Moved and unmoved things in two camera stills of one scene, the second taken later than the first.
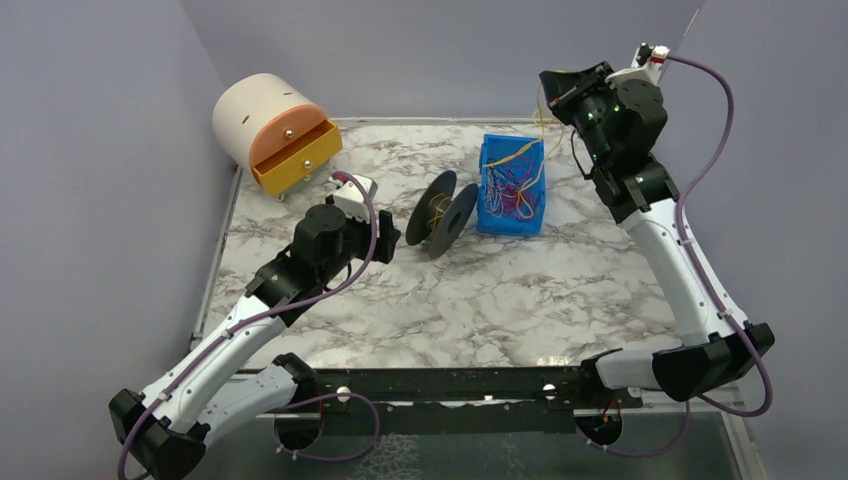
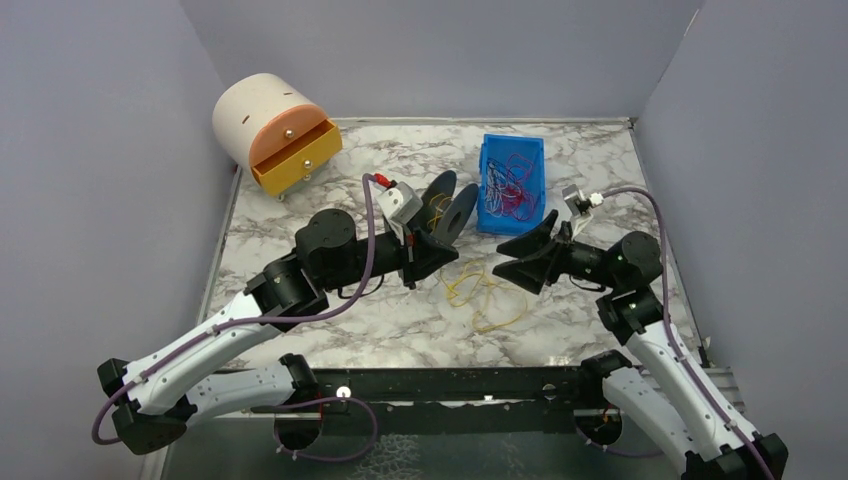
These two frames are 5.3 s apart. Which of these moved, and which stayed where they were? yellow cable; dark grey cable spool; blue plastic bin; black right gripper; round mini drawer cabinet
Moved: yellow cable; black right gripper
Stayed: blue plastic bin; round mini drawer cabinet; dark grey cable spool
